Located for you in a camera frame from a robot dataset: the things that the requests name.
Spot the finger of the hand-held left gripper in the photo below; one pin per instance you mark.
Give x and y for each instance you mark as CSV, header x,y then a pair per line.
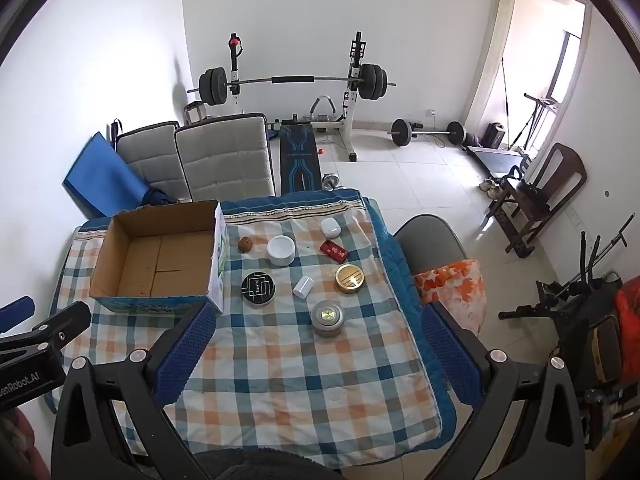
x,y
60,322
17,312

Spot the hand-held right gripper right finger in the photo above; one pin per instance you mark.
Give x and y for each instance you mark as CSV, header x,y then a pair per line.
x,y
450,355

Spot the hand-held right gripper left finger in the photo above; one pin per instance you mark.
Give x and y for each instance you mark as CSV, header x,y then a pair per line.
x,y
185,350

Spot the cardboard box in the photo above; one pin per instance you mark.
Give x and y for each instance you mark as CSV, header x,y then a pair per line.
x,y
150,260

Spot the small white cylinder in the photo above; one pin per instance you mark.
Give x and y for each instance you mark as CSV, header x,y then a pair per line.
x,y
303,287

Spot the red box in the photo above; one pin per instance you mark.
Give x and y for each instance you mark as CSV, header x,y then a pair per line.
x,y
334,250

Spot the person's left forearm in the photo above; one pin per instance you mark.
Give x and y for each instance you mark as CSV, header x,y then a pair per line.
x,y
25,445

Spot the orange white floral bag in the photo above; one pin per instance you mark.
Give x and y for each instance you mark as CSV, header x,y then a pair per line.
x,y
452,290

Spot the black round tin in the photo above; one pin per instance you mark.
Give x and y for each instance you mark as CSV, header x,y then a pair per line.
x,y
257,288

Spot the grey round-backed chair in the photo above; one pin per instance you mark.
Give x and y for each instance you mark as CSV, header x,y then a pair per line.
x,y
430,240

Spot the checked blue-edged blanket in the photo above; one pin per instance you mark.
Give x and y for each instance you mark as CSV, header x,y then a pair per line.
x,y
300,385

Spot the brown walnut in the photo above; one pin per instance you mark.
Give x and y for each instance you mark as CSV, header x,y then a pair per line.
x,y
245,245

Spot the gold round tin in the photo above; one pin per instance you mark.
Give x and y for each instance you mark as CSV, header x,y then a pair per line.
x,y
350,278

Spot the grey round tin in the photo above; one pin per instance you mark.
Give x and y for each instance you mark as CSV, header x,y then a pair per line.
x,y
327,318

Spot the white round tin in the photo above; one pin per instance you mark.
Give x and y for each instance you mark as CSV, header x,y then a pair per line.
x,y
281,250

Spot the blue exercise mat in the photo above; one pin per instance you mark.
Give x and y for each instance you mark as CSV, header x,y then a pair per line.
x,y
100,175

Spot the black yellow bag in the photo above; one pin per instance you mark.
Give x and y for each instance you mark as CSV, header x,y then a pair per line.
x,y
605,350

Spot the pair of shoes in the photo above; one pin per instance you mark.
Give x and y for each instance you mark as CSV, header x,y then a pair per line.
x,y
489,186

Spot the white earbud case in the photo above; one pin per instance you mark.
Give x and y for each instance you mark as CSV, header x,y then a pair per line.
x,y
331,227

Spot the dark wooden chair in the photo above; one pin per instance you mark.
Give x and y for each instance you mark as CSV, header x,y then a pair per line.
x,y
530,195

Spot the red cloth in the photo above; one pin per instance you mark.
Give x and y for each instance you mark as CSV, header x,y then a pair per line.
x,y
629,315

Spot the black treadmill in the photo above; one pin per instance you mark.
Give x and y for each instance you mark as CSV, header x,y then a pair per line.
x,y
497,160

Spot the ab wheel roller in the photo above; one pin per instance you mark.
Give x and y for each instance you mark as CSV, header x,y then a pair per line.
x,y
330,181

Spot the black blue weight bench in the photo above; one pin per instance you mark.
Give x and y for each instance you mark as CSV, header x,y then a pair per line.
x,y
299,160

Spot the short barbell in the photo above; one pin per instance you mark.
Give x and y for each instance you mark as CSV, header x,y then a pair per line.
x,y
425,132

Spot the black speaker box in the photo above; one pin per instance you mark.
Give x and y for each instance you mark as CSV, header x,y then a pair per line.
x,y
495,135

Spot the grey stepper machine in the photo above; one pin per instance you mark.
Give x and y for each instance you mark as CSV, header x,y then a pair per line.
x,y
542,110

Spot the white squat rack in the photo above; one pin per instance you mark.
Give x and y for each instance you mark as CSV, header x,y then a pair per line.
x,y
352,110

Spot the long barbell with black plates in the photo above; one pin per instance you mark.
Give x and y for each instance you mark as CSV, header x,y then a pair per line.
x,y
292,80

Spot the black metal exercise frame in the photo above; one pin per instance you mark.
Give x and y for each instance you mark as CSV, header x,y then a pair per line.
x,y
565,295

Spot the white door frame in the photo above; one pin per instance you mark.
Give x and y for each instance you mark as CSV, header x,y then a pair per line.
x,y
487,60

